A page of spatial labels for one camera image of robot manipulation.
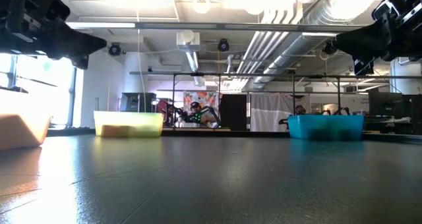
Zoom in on black background monitor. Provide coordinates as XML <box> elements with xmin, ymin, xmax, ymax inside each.
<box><xmin>368</xmin><ymin>91</ymin><xmax>404</xmax><ymax>118</ymax></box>

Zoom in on black cabinet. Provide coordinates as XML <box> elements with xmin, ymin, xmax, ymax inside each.
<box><xmin>219</xmin><ymin>94</ymin><xmax>248</xmax><ymax>132</ymax></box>

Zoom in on colourful poster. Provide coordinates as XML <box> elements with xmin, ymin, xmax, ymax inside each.
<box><xmin>183</xmin><ymin>90</ymin><xmax>220</xmax><ymax>111</ymax></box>

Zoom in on white ceiling box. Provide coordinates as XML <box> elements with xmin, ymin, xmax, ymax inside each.
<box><xmin>176</xmin><ymin>29</ymin><xmax>201</xmax><ymax>53</ymax></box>

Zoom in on black table mat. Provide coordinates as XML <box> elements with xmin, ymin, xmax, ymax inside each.
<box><xmin>0</xmin><ymin>131</ymin><xmax>422</xmax><ymax>224</ymax></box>

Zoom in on blue plastic bin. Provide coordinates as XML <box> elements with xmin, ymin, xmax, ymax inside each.
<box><xmin>287</xmin><ymin>114</ymin><xmax>365</xmax><ymax>142</ymax></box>

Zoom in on orange plastic bin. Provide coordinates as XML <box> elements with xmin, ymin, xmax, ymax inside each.
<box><xmin>0</xmin><ymin>95</ymin><xmax>53</xmax><ymax>152</ymax></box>

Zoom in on person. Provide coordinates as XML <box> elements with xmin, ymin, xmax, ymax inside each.
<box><xmin>179</xmin><ymin>101</ymin><xmax>222</xmax><ymax>128</ymax></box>
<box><xmin>278</xmin><ymin>104</ymin><xmax>309</xmax><ymax>126</ymax></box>

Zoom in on round ceiling lamp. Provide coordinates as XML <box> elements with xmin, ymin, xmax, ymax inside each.
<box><xmin>193</xmin><ymin>0</ymin><xmax>212</xmax><ymax>14</ymax></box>

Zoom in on yellow plastic bin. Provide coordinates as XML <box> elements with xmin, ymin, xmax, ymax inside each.
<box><xmin>93</xmin><ymin>110</ymin><xmax>165</xmax><ymax>138</ymax></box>

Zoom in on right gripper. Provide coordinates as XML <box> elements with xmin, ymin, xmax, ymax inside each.
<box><xmin>332</xmin><ymin>0</ymin><xmax>422</xmax><ymax>76</ymax></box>

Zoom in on black ceiling camera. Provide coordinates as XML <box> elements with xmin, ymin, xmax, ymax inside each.
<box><xmin>217</xmin><ymin>38</ymin><xmax>231</xmax><ymax>53</ymax></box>
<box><xmin>322</xmin><ymin>41</ymin><xmax>338</xmax><ymax>56</ymax></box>
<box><xmin>108</xmin><ymin>42</ymin><xmax>122</xmax><ymax>57</ymax></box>

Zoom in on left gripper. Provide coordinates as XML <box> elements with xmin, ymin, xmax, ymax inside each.
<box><xmin>0</xmin><ymin>0</ymin><xmax>108</xmax><ymax>70</ymax></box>

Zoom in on grey overhead beam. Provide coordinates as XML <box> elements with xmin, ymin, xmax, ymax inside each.
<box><xmin>65</xmin><ymin>21</ymin><xmax>367</xmax><ymax>33</ymax></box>

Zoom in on black box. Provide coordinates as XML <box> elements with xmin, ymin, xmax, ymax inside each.
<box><xmin>119</xmin><ymin>92</ymin><xmax>158</xmax><ymax>113</ymax></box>

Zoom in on black background frame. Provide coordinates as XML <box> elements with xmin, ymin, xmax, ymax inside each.
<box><xmin>128</xmin><ymin>70</ymin><xmax>422</xmax><ymax>132</ymax></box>

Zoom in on white ceiling pipes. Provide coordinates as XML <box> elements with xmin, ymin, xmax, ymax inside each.
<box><xmin>227</xmin><ymin>0</ymin><xmax>304</xmax><ymax>92</ymax></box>

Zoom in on white curtain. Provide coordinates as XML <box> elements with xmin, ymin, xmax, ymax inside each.
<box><xmin>249</xmin><ymin>92</ymin><xmax>313</xmax><ymax>132</ymax></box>

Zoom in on silver ventilation duct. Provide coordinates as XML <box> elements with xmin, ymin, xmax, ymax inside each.
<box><xmin>253</xmin><ymin>0</ymin><xmax>380</xmax><ymax>90</ymax></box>

